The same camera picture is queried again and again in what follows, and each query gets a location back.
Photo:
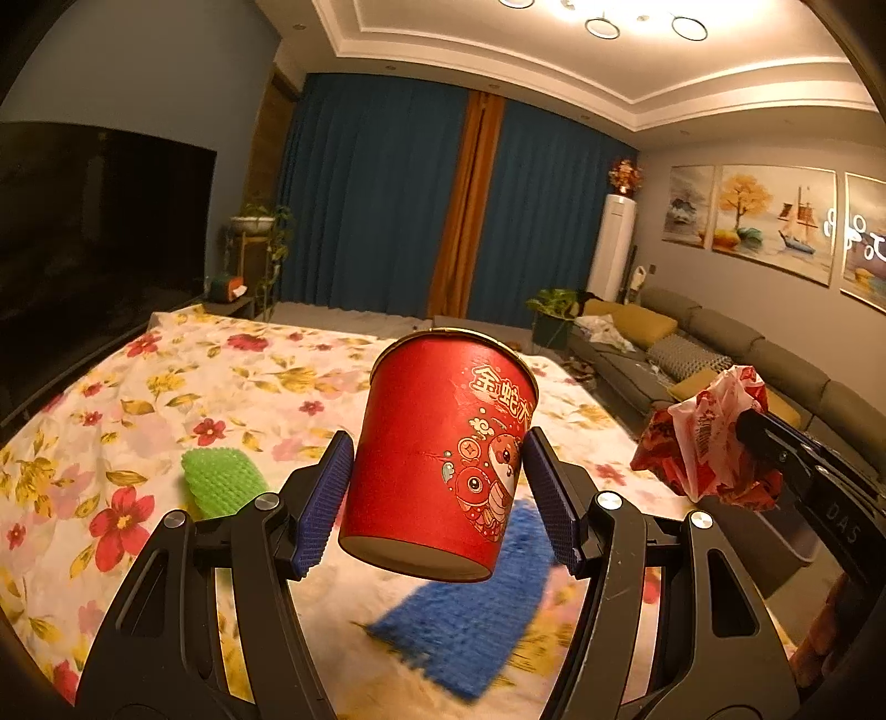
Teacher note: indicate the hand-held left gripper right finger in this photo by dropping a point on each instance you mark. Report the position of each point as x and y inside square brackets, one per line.
[554, 509]

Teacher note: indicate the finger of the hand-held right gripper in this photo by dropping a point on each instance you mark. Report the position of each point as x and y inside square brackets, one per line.
[779, 443]

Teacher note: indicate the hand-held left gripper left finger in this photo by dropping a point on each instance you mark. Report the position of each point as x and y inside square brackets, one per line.
[324, 509]

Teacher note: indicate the red white wrapper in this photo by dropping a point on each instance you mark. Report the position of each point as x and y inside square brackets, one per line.
[706, 436]

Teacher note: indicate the red printed paper cup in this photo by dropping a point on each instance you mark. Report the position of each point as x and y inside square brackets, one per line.
[415, 471]

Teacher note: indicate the person's right forearm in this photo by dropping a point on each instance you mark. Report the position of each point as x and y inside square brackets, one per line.
[827, 630]

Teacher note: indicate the small yellow cushion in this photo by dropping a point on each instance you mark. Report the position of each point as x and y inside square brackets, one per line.
[694, 384]

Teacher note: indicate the grey sofa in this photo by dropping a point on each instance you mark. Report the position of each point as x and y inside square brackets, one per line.
[734, 336]

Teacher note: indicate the patterned grey cushion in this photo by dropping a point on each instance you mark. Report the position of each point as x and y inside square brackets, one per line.
[689, 356]

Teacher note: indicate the blue fuzzy cloth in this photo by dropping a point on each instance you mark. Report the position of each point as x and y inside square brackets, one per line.
[457, 630]

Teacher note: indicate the large yellow cushion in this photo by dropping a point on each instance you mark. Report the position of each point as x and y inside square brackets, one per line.
[640, 324]

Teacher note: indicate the white cloth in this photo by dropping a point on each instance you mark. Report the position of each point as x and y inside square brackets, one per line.
[602, 331]

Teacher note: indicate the green potted floor plant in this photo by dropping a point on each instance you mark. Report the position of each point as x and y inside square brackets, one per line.
[550, 311]

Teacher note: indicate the white handheld vacuum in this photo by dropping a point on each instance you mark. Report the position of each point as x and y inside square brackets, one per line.
[638, 284]

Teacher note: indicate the floral tablecloth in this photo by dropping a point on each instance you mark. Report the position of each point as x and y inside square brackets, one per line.
[138, 388]

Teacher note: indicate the tree and ship painting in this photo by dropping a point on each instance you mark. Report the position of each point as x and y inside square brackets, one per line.
[772, 221]

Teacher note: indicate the boat painting with glare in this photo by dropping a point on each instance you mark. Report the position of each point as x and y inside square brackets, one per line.
[865, 239]

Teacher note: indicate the green tissue box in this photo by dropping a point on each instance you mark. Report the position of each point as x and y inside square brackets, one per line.
[227, 287]

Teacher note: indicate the wooden plant stand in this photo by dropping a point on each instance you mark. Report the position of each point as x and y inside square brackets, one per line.
[243, 270]

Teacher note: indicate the grey mountain painting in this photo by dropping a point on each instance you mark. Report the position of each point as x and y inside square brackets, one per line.
[689, 204]

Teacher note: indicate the white standing air conditioner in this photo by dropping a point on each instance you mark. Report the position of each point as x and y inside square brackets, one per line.
[610, 249]

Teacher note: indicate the blue curtain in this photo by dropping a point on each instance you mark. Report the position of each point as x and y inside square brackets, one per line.
[547, 214]
[374, 201]

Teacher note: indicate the trailing plant in white pot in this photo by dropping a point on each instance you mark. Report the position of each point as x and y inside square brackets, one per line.
[253, 223]

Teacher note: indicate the red gold ornament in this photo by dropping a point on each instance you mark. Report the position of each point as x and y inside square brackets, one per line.
[625, 176]

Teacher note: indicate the orange curtain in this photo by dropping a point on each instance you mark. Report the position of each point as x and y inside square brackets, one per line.
[467, 208]

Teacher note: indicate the black television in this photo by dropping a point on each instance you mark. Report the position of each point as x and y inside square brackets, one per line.
[104, 228]

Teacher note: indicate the wooden door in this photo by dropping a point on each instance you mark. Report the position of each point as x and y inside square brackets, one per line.
[273, 145]

